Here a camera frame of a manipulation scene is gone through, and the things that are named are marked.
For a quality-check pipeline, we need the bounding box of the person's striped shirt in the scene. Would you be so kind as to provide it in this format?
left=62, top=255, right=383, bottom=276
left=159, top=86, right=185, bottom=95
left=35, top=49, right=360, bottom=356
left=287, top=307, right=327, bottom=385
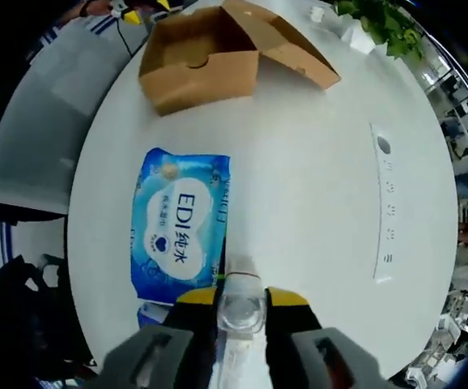
left=27, top=14, right=118, bottom=58

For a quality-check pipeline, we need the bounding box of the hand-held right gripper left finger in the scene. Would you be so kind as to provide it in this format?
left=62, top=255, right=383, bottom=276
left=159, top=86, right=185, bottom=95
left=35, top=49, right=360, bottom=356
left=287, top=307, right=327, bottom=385
left=100, top=288, right=219, bottom=389

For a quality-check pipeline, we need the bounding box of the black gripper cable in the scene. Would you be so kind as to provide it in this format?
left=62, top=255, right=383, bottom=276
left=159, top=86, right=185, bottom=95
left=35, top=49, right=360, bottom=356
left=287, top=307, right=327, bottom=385
left=113, top=17, right=134, bottom=56

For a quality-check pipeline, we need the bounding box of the brown cardboard shoe box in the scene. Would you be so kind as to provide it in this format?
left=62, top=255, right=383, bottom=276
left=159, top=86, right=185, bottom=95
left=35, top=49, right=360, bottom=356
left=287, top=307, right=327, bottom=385
left=138, top=0, right=342, bottom=118

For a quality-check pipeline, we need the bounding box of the blue soft tissue pack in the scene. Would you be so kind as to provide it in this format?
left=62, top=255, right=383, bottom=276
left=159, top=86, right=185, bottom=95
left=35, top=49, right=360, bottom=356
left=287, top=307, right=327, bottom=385
left=136, top=304, right=177, bottom=331

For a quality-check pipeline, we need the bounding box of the blue wet wipes pack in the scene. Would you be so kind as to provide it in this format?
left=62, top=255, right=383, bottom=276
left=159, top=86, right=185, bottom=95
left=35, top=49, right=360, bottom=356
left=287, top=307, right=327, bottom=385
left=130, top=147, right=232, bottom=306

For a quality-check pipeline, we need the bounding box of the green leafy plant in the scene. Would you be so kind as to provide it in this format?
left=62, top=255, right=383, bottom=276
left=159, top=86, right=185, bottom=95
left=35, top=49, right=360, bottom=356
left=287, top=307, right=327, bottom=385
left=333, top=0, right=426, bottom=62

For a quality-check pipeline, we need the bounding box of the white table power strip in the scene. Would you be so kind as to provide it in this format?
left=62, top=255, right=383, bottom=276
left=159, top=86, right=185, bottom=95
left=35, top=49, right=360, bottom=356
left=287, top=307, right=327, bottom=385
left=368, top=122, right=398, bottom=285

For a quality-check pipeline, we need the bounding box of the white pump bottle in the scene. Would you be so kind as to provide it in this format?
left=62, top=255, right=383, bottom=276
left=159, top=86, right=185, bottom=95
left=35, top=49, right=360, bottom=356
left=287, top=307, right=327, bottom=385
left=216, top=254, right=268, bottom=389

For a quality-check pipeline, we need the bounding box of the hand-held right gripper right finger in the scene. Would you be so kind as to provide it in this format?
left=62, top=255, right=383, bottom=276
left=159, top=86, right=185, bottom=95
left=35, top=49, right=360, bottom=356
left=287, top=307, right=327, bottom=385
left=264, top=286, right=385, bottom=389

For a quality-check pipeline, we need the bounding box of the white plant pot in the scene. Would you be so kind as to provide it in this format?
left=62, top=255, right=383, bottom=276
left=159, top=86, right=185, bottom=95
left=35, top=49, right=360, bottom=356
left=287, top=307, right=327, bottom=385
left=340, top=21, right=377, bottom=54

